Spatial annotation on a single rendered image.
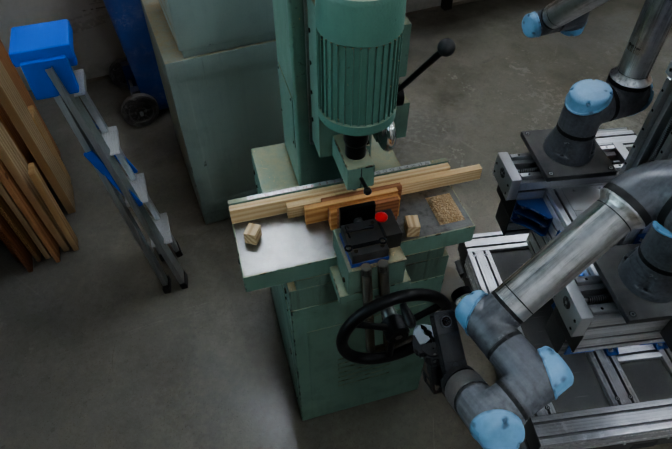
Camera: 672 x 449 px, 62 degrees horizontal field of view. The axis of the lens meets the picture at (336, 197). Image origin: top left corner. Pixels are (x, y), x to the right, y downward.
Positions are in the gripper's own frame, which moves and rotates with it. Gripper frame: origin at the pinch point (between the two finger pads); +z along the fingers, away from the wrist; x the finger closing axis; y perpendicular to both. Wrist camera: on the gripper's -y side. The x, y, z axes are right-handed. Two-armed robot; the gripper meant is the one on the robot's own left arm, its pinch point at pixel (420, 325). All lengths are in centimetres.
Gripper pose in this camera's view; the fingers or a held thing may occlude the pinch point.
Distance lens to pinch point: 124.9
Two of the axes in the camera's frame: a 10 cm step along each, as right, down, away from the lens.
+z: -2.3, -2.4, 9.4
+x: 9.6, -2.0, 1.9
